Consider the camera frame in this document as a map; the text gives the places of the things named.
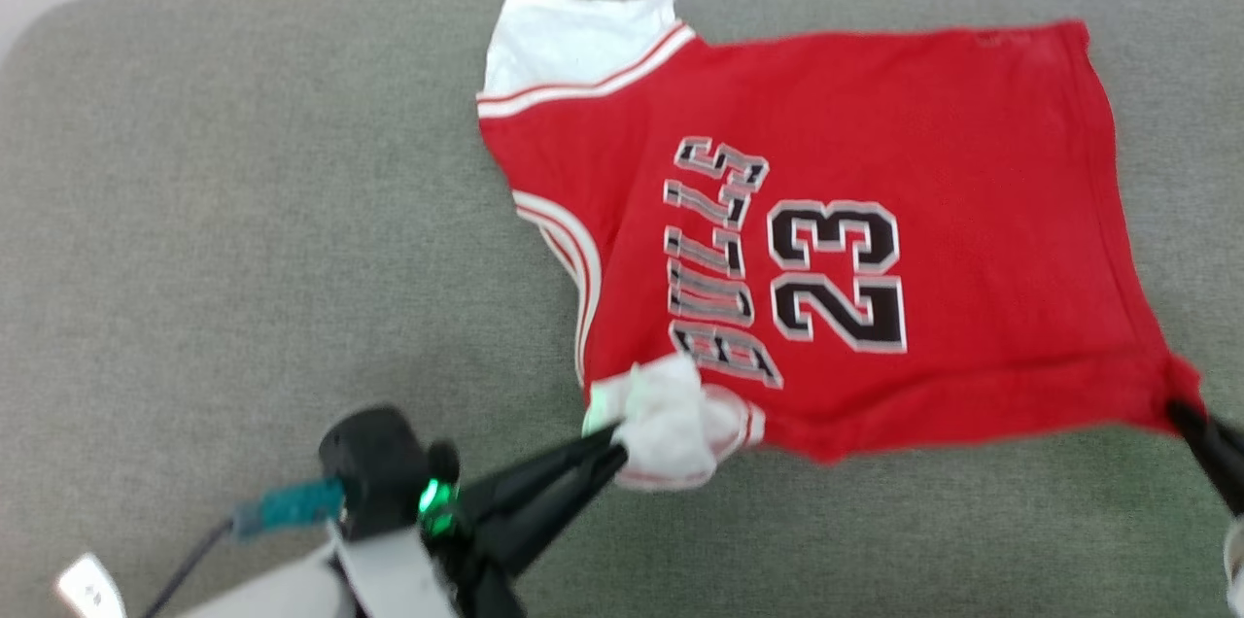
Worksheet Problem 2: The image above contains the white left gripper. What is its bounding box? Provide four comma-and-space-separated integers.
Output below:
326, 422, 631, 618

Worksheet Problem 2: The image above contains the red Bulls 23 jersey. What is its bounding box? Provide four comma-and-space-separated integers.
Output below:
476, 0, 1206, 493

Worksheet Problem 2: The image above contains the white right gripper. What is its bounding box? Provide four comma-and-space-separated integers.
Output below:
1166, 399, 1244, 611

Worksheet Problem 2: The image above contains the white cable label tag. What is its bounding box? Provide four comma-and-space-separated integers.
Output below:
55, 553, 127, 618

